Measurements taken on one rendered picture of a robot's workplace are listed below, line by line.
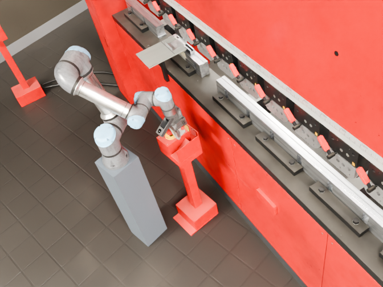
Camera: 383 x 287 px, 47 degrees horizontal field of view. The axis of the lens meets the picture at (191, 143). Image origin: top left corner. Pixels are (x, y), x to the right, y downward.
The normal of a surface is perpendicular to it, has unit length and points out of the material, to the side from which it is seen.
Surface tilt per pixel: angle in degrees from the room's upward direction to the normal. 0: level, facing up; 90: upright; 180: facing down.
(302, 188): 0
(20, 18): 90
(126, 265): 0
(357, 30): 90
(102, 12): 90
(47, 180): 0
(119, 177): 90
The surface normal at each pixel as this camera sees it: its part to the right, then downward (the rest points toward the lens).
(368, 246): -0.17, -0.66
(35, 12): 0.71, 0.44
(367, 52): -0.84, 0.48
